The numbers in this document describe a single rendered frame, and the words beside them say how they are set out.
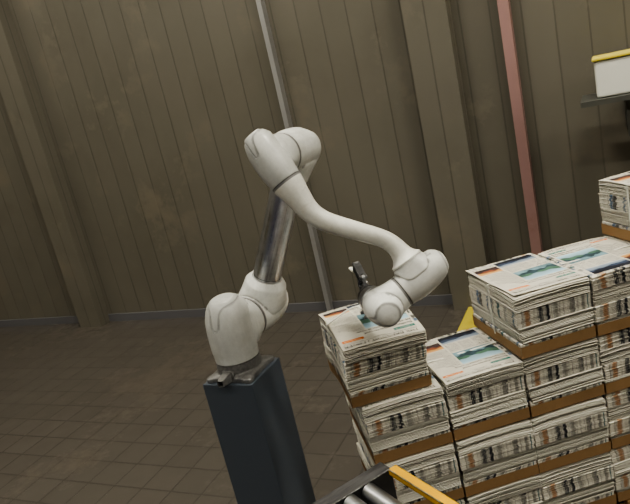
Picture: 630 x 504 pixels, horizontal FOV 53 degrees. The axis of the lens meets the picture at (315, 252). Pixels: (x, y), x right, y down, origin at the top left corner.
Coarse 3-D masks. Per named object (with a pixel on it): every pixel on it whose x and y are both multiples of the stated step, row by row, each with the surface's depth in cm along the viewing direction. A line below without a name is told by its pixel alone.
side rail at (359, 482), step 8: (376, 464) 182; (384, 464) 181; (368, 472) 179; (376, 472) 178; (384, 472) 178; (352, 480) 177; (360, 480) 177; (368, 480) 176; (376, 480) 177; (384, 480) 178; (392, 480) 180; (344, 488) 175; (352, 488) 174; (360, 488) 174; (384, 488) 178; (392, 488) 180; (328, 496) 173; (336, 496) 172; (344, 496) 171; (360, 496) 174
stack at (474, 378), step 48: (480, 336) 241; (624, 336) 222; (432, 384) 214; (480, 384) 215; (528, 384) 219; (576, 384) 222; (384, 432) 212; (432, 432) 215; (528, 432) 222; (576, 432) 225; (624, 432) 229; (432, 480) 219; (480, 480) 223; (528, 480) 227; (576, 480) 230; (624, 480) 235
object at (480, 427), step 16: (608, 384) 224; (624, 384) 225; (560, 400) 222; (576, 400) 223; (352, 416) 246; (512, 416) 220; (528, 416) 221; (448, 432) 216; (464, 432) 218; (480, 432) 219; (368, 448) 222; (400, 448) 214; (416, 448) 216; (592, 448) 228; (608, 448) 229; (544, 464) 226; (560, 464) 228; (496, 480) 224; (512, 480) 225; (448, 496) 222; (464, 496) 223; (608, 496) 234; (624, 496) 236
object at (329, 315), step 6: (348, 306) 238; (324, 312) 239; (330, 312) 235; (336, 312) 232; (342, 312) 230; (348, 312) 228; (354, 312) 226; (324, 318) 228; (330, 318) 225; (324, 324) 229; (324, 330) 234; (324, 336) 235; (324, 342) 240; (330, 348) 227; (330, 354) 229; (330, 360) 233
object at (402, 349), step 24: (408, 312) 216; (336, 336) 209; (360, 336) 207; (384, 336) 204; (408, 336) 204; (336, 360) 217; (360, 360) 203; (384, 360) 206; (408, 360) 208; (360, 384) 207; (384, 384) 209
